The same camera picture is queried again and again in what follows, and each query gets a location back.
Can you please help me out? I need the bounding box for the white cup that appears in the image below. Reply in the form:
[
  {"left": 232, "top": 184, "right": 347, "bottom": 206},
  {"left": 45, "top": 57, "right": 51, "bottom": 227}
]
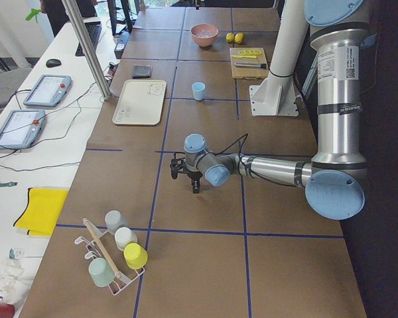
[{"left": 114, "top": 227, "right": 138, "bottom": 252}]

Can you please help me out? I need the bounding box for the cream bear tray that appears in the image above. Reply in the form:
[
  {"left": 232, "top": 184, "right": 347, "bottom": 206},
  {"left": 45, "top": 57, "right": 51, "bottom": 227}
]
[{"left": 112, "top": 79, "right": 166, "bottom": 126}]

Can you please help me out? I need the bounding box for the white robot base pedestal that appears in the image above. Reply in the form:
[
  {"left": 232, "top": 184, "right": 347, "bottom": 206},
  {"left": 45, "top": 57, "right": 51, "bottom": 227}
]
[{"left": 249, "top": 0, "right": 308, "bottom": 117}]

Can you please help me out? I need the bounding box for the aluminium frame post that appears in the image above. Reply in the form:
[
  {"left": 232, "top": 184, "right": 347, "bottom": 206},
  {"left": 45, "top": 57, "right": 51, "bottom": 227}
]
[{"left": 62, "top": 0, "right": 111, "bottom": 101}]

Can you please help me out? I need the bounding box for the teach pendant near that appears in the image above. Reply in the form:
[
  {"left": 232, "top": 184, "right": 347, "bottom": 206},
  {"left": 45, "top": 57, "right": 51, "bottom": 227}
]
[{"left": 0, "top": 109, "right": 46, "bottom": 150}]

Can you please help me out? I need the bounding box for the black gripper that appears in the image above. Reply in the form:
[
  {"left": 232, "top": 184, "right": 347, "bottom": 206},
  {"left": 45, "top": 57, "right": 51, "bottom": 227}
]
[{"left": 170, "top": 152, "right": 202, "bottom": 193}]

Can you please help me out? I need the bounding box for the white wire cup rack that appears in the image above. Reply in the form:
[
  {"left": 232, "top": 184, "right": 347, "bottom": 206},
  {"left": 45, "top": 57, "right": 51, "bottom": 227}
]
[{"left": 74, "top": 218, "right": 145, "bottom": 296}]

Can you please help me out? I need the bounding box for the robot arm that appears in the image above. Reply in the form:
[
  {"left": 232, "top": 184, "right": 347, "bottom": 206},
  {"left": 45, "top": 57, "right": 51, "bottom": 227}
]
[{"left": 170, "top": 1, "right": 376, "bottom": 220}]

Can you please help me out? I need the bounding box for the yellow lemon far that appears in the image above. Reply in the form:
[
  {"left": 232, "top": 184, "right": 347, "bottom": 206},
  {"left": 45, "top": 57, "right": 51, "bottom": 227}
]
[{"left": 226, "top": 32, "right": 235, "bottom": 43}]

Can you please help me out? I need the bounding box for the light blue cup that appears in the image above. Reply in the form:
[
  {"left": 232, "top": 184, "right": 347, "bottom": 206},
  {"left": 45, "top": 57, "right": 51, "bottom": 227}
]
[{"left": 191, "top": 81, "right": 206, "bottom": 101}]

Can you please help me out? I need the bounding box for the yellow plastic knife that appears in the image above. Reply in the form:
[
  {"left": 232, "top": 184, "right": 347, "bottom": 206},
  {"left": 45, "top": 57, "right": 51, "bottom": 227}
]
[{"left": 231, "top": 54, "right": 257, "bottom": 60}]

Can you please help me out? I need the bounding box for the pink bowl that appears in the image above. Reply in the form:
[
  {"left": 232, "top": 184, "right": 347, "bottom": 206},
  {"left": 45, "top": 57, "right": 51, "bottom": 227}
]
[{"left": 190, "top": 24, "right": 219, "bottom": 48}]

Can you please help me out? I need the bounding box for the teach pendant far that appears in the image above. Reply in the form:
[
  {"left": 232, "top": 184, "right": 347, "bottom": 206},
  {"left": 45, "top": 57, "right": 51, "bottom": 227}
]
[{"left": 23, "top": 74, "right": 72, "bottom": 107}]

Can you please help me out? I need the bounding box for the wooden cutting board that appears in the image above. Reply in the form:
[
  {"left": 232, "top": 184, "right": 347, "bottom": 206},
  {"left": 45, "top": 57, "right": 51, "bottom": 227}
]
[{"left": 230, "top": 48, "right": 269, "bottom": 79}]

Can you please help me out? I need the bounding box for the metal handle tool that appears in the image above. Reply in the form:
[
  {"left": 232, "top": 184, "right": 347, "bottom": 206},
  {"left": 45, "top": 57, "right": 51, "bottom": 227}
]
[{"left": 234, "top": 62, "right": 267, "bottom": 70}]

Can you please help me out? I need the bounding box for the yellow lemon near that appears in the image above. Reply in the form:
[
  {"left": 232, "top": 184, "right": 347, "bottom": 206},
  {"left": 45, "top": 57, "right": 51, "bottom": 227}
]
[{"left": 234, "top": 32, "right": 244, "bottom": 44}]

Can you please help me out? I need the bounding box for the yellow cloth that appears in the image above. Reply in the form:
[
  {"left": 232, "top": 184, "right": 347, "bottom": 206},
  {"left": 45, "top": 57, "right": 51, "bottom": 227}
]
[{"left": 13, "top": 187, "right": 68, "bottom": 237}]

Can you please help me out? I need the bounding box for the black computer mouse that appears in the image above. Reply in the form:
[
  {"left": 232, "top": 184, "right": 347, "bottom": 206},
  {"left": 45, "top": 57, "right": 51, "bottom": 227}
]
[{"left": 46, "top": 58, "right": 62, "bottom": 68}]

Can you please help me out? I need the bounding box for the yellow lemon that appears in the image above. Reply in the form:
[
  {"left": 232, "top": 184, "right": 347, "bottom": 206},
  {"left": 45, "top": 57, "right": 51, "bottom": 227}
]
[
  {"left": 234, "top": 32, "right": 244, "bottom": 44},
  {"left": 226, "top": 32, "right": 235, "bottom": 43}
]

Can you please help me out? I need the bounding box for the black keyboard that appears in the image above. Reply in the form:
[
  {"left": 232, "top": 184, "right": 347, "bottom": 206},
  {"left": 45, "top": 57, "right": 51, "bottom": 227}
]
[{"left": 74, "top": 22, "right": 102, "bottom": 56}]

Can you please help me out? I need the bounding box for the yellow cup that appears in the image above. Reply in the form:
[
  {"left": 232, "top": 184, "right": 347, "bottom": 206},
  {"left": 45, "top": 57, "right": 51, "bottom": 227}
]
[{"left": 123, "top": 242, "right": 148, "bottom": 270}]

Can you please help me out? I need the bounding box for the teach pendant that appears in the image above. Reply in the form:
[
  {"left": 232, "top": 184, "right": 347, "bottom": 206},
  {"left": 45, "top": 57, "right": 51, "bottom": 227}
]
[
  {"left": 0, "top": 109, "right": 46, "bottom": 150},
  {"left": 23, "top": 74, "right": 72, "bottom": 107}
]

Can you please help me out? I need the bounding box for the mint green cup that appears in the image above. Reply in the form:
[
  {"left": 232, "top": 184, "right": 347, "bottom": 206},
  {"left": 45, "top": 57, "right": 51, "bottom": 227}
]
[{"left": 88, "top": 258, "right": 114, "bottom": 288}]

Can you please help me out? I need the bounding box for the grey cup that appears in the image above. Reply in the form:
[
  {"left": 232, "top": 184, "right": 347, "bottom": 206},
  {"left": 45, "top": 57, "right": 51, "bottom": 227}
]
[{"left": 105, "top": 210, "right": 128, "bottom": 235}]

